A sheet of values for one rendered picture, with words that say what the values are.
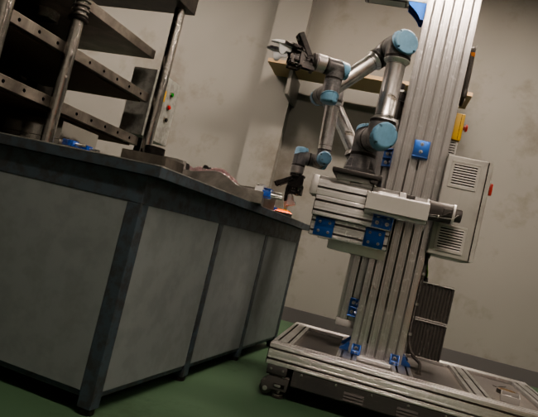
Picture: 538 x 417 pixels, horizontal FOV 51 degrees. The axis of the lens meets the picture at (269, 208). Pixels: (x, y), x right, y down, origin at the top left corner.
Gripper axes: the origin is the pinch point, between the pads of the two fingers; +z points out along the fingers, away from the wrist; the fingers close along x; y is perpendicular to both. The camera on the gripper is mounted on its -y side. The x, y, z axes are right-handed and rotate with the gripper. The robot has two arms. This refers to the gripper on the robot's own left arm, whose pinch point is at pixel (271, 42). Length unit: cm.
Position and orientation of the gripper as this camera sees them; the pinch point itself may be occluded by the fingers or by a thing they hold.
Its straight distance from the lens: 245.6
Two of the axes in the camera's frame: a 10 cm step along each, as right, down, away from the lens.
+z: -9.4, -2.3, -2.5
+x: -2.8, 1.2, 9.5
